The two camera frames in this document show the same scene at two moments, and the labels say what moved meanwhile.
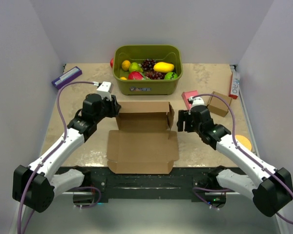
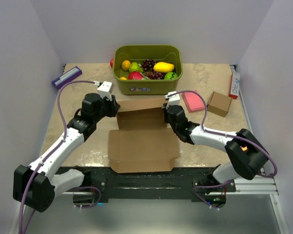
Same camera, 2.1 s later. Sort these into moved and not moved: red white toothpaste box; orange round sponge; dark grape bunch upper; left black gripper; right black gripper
Moved: orange round sponge; right black gripper
Not moved: dark grape bunch upper; red white toothpaste box; left black gripper
